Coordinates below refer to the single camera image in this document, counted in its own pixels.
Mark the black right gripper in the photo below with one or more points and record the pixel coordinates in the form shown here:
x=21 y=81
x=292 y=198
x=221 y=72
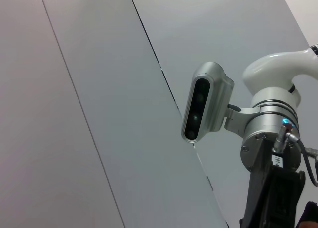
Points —
x=268 y=195

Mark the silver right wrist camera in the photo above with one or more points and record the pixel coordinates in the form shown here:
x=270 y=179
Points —
x=206 y=101

